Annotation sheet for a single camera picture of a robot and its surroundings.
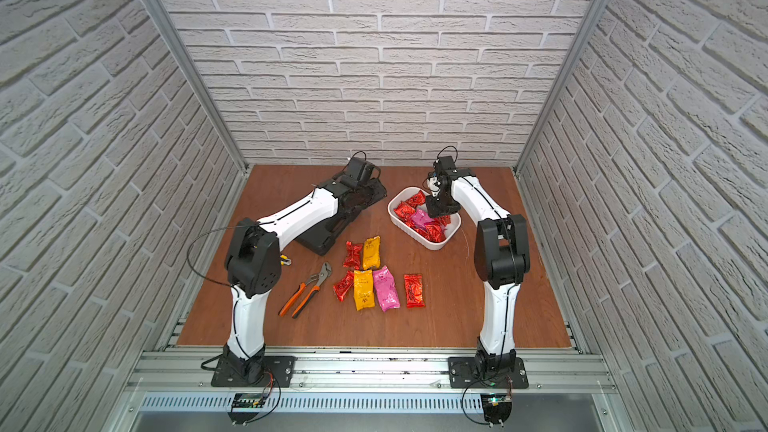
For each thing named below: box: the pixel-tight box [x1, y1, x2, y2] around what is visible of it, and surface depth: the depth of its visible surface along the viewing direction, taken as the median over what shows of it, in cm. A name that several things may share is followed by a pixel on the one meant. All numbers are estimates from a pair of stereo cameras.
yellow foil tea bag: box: [354, 269, 375, 311], surface depth 86 cm
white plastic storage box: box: [387, 186, 462, 251], surface depth 102 cm
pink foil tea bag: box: [373, 265, 400, 312], surface depth 87 cm
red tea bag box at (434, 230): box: [414, 215, 451, 243], surface depth 99 cm
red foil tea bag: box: [332, 270, 354, 302], surface depth 88 cm
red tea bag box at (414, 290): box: [404, 273, 425, 308], surface depth 87 cm
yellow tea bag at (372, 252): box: [363, 235, 381, 270], surface depth 93 cm
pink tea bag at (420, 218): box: [412, 208, 434, 229], surface depth 102 cm
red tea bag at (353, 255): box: [343, 240, 363, 270], surface depth 94 cm
